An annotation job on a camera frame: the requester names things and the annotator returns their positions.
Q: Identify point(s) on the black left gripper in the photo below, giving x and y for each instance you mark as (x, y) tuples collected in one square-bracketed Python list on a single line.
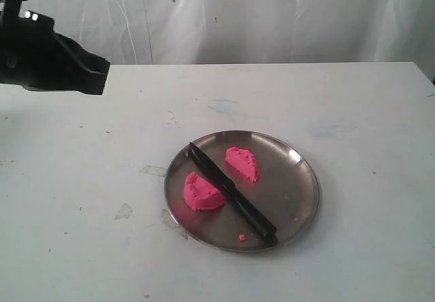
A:
[(32, 55)]

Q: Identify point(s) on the pink clay lump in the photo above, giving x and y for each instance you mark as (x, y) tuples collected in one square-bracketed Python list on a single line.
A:
[(200, 195)]

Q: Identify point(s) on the pink object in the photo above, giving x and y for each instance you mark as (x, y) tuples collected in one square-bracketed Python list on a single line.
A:
[(244, 162)]

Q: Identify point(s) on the black knife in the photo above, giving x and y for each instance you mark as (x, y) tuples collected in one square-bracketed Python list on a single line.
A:
[(258, 221)]

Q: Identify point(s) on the white backdrop curtain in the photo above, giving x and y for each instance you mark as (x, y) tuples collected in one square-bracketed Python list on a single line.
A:
[(248, 31)]

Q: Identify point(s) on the round steel plate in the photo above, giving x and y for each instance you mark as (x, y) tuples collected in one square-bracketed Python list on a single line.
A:
[(287, 192)]

